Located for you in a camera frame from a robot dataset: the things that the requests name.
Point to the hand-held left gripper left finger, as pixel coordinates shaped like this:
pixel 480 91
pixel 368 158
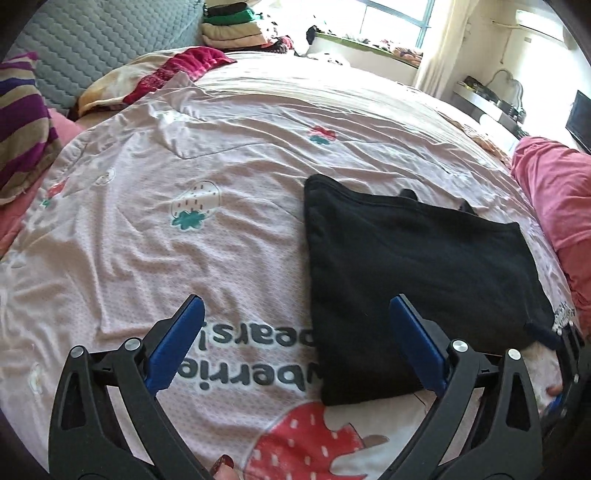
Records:
pixel 178 341

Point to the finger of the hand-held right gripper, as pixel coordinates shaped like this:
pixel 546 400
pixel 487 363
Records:
pixel 541 333

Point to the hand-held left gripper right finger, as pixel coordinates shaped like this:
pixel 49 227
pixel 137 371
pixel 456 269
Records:
pixel 415 344

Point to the black sweater with orange cuffs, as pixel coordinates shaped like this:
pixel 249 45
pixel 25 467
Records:
pixel 415 258

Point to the clothes on window sill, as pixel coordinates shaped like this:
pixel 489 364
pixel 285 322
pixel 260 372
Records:
pixel 408 53

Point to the pile of patterned clothes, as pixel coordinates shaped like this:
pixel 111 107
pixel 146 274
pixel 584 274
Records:
pixel 284 42

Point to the person's left hand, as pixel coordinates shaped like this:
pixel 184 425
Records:
pixel 226 468

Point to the rose pink blanket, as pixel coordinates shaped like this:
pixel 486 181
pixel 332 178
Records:
pixel 554 184

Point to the pink strawberry printed quilt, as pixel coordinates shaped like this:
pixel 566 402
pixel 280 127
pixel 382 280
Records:
pixel 207 138

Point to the black monitor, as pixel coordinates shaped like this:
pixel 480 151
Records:
pixel 579 122

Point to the white desk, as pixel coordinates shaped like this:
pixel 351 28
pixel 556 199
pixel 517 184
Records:
pixel 480 104

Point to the purple striped pillow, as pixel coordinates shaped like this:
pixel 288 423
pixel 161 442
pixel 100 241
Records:
pixel 23 120

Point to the red and cream blanket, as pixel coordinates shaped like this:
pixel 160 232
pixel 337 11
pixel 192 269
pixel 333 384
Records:
pixel 194 57

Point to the green window sill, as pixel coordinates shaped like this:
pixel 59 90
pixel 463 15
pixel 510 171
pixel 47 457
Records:
pixel 360 48

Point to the cream curtain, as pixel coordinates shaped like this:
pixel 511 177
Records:
pixel 443 41

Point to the white air conditioner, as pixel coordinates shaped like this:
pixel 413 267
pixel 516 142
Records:
pixel 540 27

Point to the cream folded garment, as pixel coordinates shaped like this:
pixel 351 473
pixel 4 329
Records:
pixel 235 36

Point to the grey quilted headboard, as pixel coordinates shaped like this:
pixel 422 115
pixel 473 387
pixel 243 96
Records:
pixel 92 41

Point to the window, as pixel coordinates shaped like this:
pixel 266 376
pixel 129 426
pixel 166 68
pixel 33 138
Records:
pixel 397 21

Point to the green folded garment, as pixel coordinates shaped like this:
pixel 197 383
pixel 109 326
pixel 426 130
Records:
pixel 233 17

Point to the black folded garment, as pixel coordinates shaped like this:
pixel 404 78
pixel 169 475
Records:
pixel 228 8

